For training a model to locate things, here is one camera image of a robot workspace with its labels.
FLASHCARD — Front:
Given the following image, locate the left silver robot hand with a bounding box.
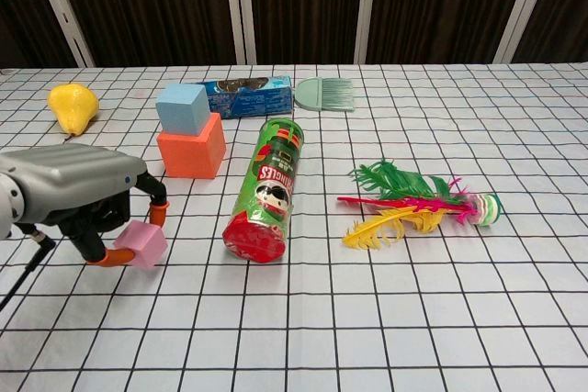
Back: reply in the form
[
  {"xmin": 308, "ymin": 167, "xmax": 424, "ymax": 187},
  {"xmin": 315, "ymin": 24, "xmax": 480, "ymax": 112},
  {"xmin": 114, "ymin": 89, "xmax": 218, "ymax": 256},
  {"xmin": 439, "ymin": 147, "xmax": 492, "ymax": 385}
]
[{"xmin": 0, "ymin": 142, "xmax": 172, "ymax": 269}]

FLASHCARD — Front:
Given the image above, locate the small pink foam cube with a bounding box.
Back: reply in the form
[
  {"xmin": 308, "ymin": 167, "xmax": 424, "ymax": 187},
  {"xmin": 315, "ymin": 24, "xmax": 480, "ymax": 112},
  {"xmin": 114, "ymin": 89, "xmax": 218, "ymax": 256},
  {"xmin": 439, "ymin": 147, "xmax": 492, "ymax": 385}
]
[{"xmin": 113, "ymin": 219, "xmax": 167, "ymax": 270}]

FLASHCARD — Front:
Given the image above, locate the blue foam cube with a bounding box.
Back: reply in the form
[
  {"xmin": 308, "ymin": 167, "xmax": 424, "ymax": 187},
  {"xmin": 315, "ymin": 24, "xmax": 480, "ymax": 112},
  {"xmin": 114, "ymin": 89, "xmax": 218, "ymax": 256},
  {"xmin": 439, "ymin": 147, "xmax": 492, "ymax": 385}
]
[{"xmin": 155, "ymin": 83, "xmax": 211, "ymax": 137}]

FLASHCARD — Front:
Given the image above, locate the yellow toy pear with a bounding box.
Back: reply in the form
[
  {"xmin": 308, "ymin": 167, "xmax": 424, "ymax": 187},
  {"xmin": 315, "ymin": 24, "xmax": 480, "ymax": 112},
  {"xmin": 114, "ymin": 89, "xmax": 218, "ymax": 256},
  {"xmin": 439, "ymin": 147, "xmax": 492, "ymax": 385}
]
[{"xmin": 48, "ymin": 83, "xmax": 100, "ymax": 140}]

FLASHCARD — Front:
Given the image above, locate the large orange foam cube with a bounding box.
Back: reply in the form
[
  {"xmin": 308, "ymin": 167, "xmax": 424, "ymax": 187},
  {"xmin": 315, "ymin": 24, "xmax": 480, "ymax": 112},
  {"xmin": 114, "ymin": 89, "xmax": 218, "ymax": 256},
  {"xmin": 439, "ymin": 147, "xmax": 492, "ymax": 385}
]
[{"xmin": 156, "ymin": 112, "xmax": 228, "ymax": 180}]

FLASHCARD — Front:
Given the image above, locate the green Pringles can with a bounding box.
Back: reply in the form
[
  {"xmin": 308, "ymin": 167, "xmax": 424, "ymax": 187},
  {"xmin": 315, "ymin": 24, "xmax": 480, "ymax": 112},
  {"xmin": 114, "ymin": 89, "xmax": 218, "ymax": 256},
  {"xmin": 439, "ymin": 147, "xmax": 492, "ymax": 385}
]
[{"xmin": 222, "ymin": 118, "xmax": 305, "ymax": 264}]

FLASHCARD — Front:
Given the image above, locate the blue Oreo cookie box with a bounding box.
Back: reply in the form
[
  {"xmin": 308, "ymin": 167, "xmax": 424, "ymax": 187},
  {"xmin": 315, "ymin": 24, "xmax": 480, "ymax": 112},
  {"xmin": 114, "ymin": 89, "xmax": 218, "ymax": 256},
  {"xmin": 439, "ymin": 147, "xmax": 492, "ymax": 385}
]
[{"xmin": 195, "ymin": 74, "xmax": 294, "ymax": 120}]

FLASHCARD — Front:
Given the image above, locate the mint green comb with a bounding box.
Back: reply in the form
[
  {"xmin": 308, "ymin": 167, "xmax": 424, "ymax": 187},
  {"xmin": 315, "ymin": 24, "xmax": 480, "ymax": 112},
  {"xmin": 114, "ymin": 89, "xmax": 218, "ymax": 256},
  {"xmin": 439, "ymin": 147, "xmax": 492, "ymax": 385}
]
[{"xmin": 294, "ymin": 77, "xmax": 356, "ymax": 112}]

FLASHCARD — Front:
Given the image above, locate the white black-grid tablecloth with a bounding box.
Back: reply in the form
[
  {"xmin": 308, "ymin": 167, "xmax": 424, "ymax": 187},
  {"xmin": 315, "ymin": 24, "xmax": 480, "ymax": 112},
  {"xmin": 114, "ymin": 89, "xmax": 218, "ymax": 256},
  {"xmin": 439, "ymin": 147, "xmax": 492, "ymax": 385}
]
[{"xmin": 0, "ymin": 62, "xmax": 588, "ymax": 392}]

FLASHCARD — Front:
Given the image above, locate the colourful feather shuttlecock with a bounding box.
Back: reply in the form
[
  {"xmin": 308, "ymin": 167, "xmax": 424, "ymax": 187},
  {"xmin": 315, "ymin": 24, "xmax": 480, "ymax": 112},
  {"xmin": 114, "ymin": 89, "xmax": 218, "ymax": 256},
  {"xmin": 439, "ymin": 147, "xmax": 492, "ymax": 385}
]
[{"xmin": 337, "ymin": 160, "xmax": 502, "ymax": 253}]

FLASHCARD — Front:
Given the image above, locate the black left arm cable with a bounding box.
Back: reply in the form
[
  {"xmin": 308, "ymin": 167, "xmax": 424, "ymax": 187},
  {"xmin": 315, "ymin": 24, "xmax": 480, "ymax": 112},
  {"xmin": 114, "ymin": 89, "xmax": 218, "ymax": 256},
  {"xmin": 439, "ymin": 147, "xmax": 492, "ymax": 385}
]
[{"xmin": 0, "ymin": 224, "xmax": 57, "ymax": 311}]

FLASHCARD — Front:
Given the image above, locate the white screen frame post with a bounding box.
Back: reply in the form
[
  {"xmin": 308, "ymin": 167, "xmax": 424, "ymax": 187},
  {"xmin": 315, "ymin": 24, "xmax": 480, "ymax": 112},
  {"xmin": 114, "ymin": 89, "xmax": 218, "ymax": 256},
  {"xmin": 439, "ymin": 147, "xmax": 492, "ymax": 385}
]
[
  {"xmin": 493, "ymin": 0, "xmax": 552, "ymax": 64},
  {"xmin": 222, "ymin": 0, "xmax": 257, "ymax": 65},
  {"xmin": 355, "ymin": 0, "xmax": 382, "ymax": 64},
  {"xmin": 27, "ymin": 0, "xmax": 96, "ymax": 67}
]

